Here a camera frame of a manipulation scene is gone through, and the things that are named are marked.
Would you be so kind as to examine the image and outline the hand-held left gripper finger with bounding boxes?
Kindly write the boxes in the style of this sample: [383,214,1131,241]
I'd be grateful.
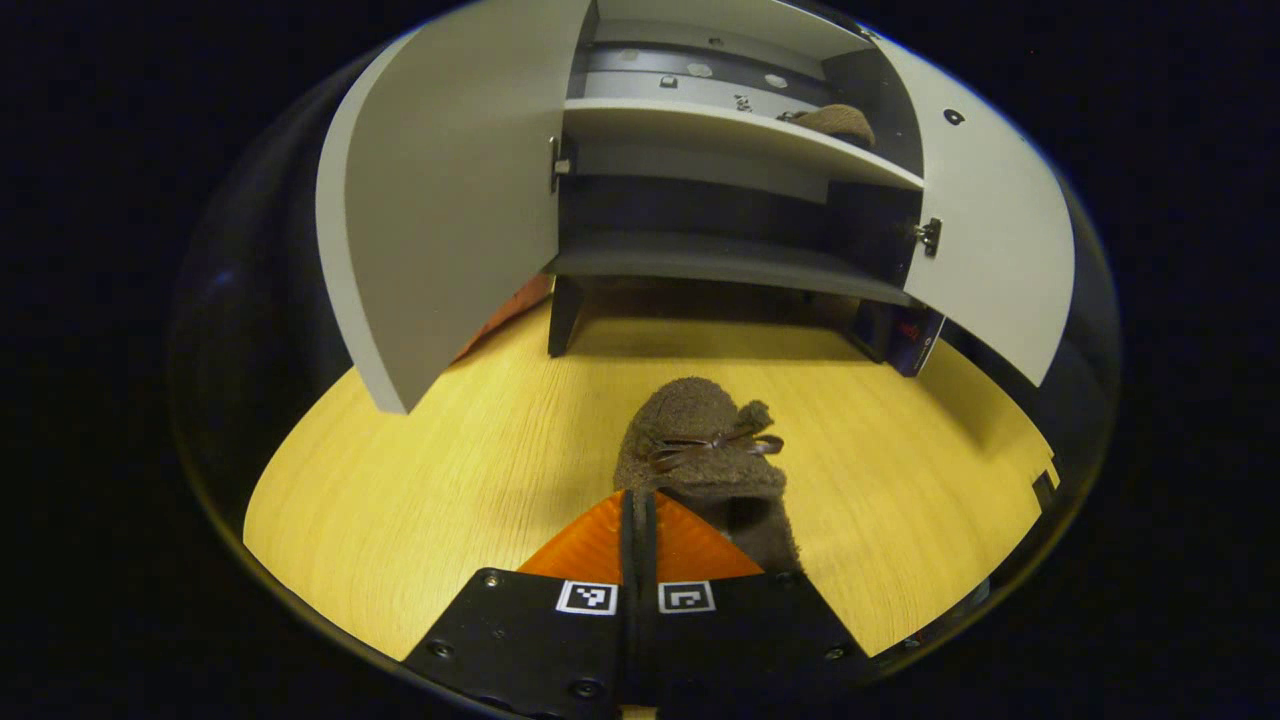
[403,488,641,720]
[640,488,871,720]

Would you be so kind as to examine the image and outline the brown fuzzy shoe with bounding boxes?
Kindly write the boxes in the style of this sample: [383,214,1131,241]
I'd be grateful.
[778,103,878,151]
[613,377,803,576]

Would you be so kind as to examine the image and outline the white shoe cabinet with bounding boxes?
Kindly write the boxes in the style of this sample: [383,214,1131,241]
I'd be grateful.
[315,0,1076,416]

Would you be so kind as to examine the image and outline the white cabinet door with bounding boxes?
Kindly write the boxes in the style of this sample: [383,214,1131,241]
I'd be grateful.
[870,35,1076,389]
[315,0,599,416]

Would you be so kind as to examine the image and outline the grey cabinet shelf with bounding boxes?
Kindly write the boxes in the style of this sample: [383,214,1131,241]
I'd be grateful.
[545,232,916,309]

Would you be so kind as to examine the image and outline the white cabinet shelf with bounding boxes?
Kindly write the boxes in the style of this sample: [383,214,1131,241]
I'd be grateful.
[562,97,926,193]

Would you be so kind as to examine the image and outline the black backdrop cloth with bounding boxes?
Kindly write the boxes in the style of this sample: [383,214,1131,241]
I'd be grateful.
[168,50,1123,521]

